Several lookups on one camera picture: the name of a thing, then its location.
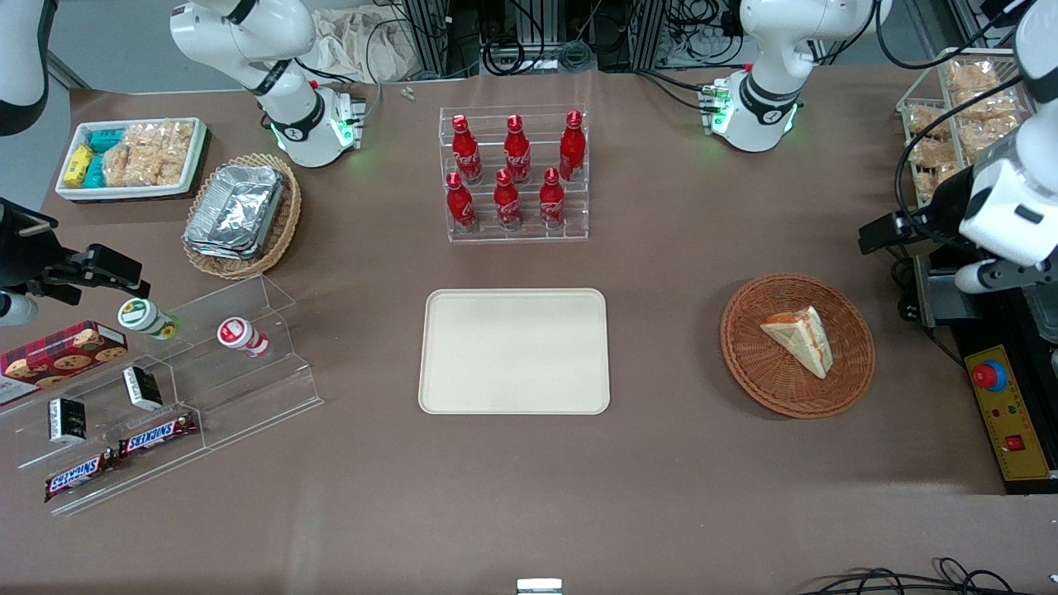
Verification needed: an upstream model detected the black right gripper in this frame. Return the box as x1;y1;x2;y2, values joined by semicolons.
0;198;152;300

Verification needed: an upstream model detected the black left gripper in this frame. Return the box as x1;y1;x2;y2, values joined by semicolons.
858;165;981;255

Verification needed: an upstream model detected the triangular sandwich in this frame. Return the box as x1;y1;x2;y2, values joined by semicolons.
760;306;835;380

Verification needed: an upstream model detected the aluminium foil tray stack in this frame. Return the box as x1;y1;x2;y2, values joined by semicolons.
183;164;287;262

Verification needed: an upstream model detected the brown round wicker basket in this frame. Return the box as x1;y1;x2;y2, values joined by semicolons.
720;274;876;420

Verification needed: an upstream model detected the light oval wicker basket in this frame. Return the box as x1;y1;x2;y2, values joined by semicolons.
181;153;303;281

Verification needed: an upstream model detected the beige plastic tray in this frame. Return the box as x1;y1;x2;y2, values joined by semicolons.
418;288;612;416

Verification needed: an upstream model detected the green capped yogurt bottle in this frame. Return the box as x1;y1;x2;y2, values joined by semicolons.
117;297;182;342

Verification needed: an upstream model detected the clear fried snack bag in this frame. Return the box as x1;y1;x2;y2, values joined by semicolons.
913;165;960;204
906;105;952;138
954;87;1026;125
959;121;1022;159
909;136;965;170
946;61;1002;93

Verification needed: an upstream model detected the white plastic snack bin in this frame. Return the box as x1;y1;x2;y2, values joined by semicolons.
55;117;208;202

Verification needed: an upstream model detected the red plaid cookie box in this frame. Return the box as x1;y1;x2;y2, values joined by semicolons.
0;320;130;407

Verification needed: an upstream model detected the clear rice cracker bag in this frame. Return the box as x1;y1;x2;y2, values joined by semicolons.
124;121;197;188
102;139;158;188

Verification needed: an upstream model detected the yellow snack packet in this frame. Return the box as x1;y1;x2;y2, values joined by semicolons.
64;144;95;188

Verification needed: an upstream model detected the small black white box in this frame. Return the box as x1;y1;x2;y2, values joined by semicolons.
122;365;164;412
47;397;88;446

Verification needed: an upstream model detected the black countertop appliance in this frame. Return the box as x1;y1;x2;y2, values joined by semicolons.
913;248;1058;497

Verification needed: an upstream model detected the red capped yogurt bottle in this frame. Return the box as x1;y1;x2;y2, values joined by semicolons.
217;317;270;359

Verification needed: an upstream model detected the Snickers chocolate bar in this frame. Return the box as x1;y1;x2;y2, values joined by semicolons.
117;411;200;459
43;450;117;504

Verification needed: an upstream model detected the clear acrylic stepped display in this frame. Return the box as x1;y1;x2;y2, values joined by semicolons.
0;274;325;518

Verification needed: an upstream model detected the yellow emergency stop box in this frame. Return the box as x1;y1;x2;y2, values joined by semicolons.
964;344;1058;483

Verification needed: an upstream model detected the clear acrylic bottle rack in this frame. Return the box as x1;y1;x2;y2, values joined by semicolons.
438;104;590;244

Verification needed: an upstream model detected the red cola bottle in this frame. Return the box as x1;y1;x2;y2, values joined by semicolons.
446;171;479;233
503;114;533;185
493;168;524;231
558;110;588;183
450;114;485;185
538;167;567;231

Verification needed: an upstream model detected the beige crumpled cloth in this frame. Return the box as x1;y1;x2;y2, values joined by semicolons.
312;7;424;84

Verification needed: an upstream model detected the black power cable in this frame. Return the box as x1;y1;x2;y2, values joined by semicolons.
889;255;923;325

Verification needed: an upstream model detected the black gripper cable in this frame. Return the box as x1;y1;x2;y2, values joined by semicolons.
895;74;1027;242

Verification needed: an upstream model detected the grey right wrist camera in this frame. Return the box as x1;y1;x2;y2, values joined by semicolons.
0;293;39;328

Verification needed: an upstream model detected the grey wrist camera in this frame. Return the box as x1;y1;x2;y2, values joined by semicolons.
954;258;1031;296
0;293;39;328

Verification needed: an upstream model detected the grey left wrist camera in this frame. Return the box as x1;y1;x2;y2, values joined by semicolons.
954;258;1031;296

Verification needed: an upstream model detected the white wire rack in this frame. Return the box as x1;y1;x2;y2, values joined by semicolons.
896;46;1039;217

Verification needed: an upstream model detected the aluminium frame rack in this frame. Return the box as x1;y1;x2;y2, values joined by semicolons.
403;0;749;77

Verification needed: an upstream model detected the black floor cable bundle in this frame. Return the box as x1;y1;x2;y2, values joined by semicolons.
792;557;1058;595

